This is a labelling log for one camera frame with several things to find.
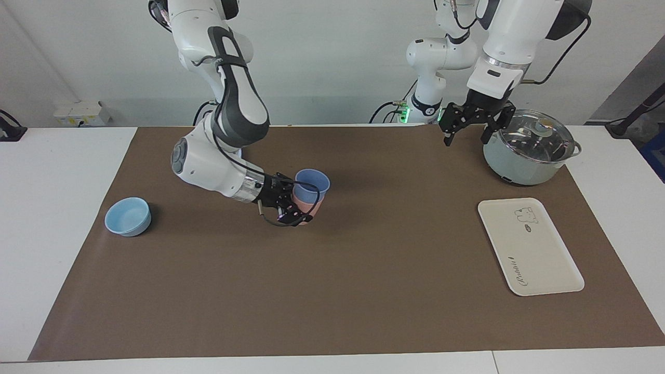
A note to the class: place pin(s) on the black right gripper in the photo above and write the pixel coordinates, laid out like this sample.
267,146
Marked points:
273,192

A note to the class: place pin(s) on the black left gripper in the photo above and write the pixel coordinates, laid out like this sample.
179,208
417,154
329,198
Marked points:
483,106

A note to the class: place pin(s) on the blue cup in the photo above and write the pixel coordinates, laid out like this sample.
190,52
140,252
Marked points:
311,187

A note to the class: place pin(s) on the pink cup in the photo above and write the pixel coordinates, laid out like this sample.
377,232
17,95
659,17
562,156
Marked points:
311,209

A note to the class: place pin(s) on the cream rectangular tray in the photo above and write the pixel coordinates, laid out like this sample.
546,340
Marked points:
530,249

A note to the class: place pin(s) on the pale green pot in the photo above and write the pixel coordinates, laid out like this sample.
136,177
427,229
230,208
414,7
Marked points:
511,169

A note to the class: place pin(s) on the glass pot lid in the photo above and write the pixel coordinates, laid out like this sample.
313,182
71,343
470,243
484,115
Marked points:
540,140

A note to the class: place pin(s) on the brown table mat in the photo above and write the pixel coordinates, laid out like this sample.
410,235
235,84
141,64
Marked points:
337,259

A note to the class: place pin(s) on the black stand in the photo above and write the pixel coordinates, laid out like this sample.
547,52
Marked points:
623,124

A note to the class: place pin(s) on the light blue bowl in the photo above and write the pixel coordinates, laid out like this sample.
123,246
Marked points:
127,217

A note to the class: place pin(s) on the blue box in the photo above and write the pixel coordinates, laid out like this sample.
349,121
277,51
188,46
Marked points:
655,156

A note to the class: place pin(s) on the white wall socket strip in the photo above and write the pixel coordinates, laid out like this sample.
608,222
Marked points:
78,111

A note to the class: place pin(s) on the black clamp mount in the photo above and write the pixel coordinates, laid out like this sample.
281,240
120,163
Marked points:
10,132

